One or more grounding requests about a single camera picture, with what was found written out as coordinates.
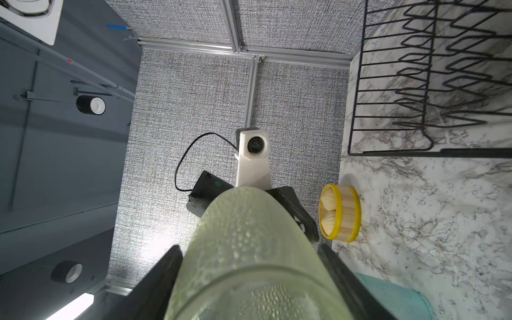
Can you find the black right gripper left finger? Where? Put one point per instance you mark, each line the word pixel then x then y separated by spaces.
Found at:
pixel 150 298

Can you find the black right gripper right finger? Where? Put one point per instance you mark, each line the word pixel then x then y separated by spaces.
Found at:
pixel 359 300

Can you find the teal frosted cup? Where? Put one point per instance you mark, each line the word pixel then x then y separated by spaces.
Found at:
pixel 401 302

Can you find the black wire dish rack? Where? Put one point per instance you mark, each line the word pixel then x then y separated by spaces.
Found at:
pixel 433 79

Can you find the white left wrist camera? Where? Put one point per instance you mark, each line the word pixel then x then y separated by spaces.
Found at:
pixel 253 150

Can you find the pale yellow-green frosted cup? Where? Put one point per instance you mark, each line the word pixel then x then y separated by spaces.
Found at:
pixel 248 259

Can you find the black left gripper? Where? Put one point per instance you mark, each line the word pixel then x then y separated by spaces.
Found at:
pixel 287 197

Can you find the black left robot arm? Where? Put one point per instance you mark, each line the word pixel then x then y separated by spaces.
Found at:
pixel 208 187

